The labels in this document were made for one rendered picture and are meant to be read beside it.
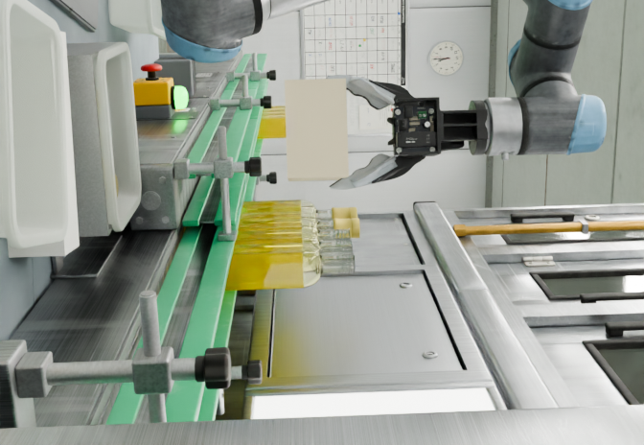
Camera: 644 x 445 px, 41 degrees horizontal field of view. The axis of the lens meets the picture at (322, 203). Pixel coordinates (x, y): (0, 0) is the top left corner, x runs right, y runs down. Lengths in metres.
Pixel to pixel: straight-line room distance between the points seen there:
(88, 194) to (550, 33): 0.61
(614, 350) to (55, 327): 0.87
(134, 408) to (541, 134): 0.60
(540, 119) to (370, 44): 6.14
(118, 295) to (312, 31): 6.24
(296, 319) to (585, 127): 0.57
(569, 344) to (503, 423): 1.04
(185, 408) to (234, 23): 0.65
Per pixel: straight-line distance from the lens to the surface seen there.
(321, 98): 1.05
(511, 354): 1.30
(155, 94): 1.64
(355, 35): 7.21
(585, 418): 0.43
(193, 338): 0.95
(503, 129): 1.10
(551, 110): 1.12
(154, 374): 0.63
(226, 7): 1.27
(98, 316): 0.99
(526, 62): 1.18
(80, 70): 1.04
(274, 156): 7.36
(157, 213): 1.26
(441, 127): 1.07
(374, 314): 1.42
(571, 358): 1.40
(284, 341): 1.33
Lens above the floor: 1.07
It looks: 1 degrees up
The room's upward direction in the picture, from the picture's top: 88 degrees clockwise
